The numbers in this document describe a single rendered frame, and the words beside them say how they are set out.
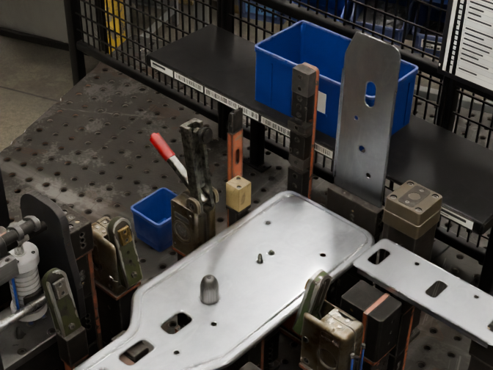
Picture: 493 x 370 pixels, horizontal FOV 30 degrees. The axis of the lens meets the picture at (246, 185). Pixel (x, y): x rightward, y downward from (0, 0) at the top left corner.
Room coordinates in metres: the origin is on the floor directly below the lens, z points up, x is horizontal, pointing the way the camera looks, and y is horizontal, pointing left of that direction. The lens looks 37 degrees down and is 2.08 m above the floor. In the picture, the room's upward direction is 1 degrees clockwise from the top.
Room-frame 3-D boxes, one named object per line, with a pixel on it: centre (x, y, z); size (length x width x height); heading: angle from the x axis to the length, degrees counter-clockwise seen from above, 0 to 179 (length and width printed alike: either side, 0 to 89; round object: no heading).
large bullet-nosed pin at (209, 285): (1.11, 0.06, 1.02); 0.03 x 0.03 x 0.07
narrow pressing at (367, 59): (1.39, -0.21, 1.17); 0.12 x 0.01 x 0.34; 48
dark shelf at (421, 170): (1.66, -0.17, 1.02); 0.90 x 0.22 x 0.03; 48
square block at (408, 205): (1.32, -0.31, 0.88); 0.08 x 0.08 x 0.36; 48
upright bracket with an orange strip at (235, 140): (1.38, 0.02, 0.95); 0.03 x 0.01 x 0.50; 138
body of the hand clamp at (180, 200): (1.32, 0.10, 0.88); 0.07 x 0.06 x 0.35; 48
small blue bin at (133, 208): (1.62, 0.19, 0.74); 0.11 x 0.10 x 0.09; 138
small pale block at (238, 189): (1.35, 0.01, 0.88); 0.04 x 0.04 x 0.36; 48
